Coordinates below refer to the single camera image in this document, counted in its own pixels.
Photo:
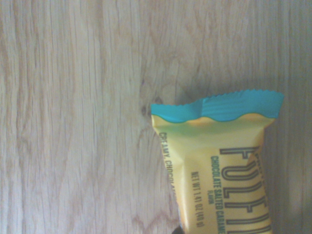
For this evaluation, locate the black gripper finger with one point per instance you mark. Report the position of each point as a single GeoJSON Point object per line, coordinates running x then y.
{"type": "Point", "coordinates": [176, 230]}

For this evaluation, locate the yellow teal protein bar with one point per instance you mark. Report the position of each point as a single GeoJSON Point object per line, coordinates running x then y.
{"type": "Point", "coordinates": [219, 158]}

